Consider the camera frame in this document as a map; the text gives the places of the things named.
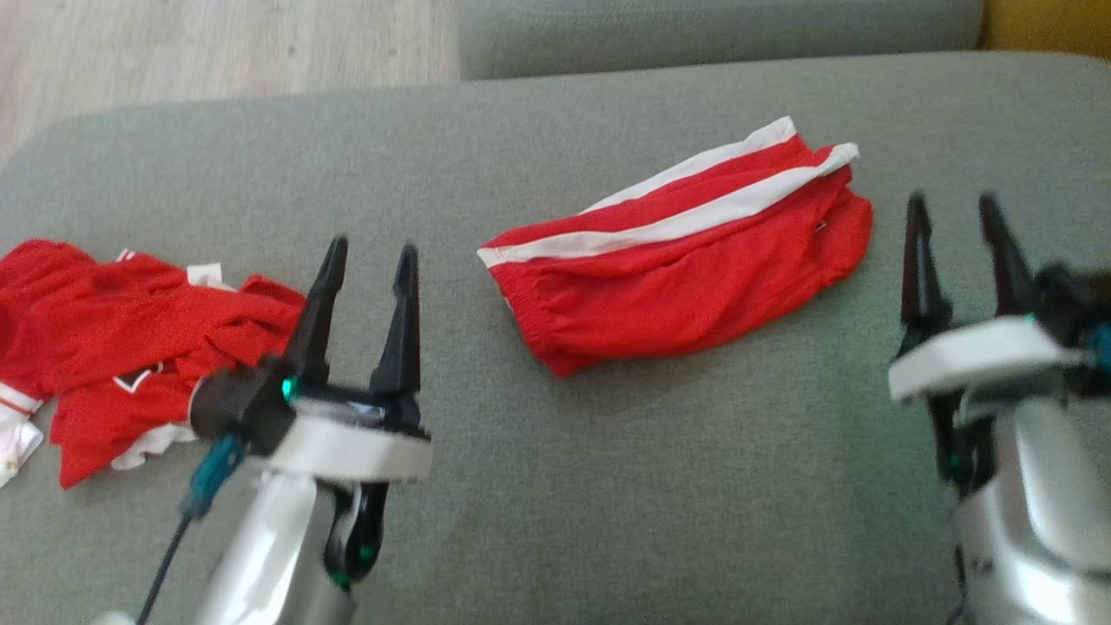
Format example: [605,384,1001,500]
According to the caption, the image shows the grey sofa backrest cushion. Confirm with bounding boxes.
[456,0,987,82]

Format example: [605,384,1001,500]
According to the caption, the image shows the grey sofa seat cushion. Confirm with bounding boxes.
[0,50,1111,625]

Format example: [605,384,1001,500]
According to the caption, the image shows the red basketball jersey white sleeves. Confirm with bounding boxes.
[0,239,307,490]

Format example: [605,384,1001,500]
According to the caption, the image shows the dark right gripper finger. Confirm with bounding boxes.
[979,193,1039,319]
[899,193,952,353]

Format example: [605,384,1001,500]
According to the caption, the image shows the black left cable teal plug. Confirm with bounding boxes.
[135,432,249,625]

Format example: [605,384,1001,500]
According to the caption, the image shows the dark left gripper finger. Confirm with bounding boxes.
[368,243,424,427]
[281,234,350,391]

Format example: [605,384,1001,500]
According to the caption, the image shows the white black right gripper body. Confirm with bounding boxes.
[887,313,1087,406]

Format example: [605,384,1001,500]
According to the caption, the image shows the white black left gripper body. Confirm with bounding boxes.
[259,378,434,484]

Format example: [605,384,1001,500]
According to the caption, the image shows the yellow object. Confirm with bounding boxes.
[981,0,1111,60]

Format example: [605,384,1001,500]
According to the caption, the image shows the red shorts with white stripe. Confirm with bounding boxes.
[477,115,874,378]

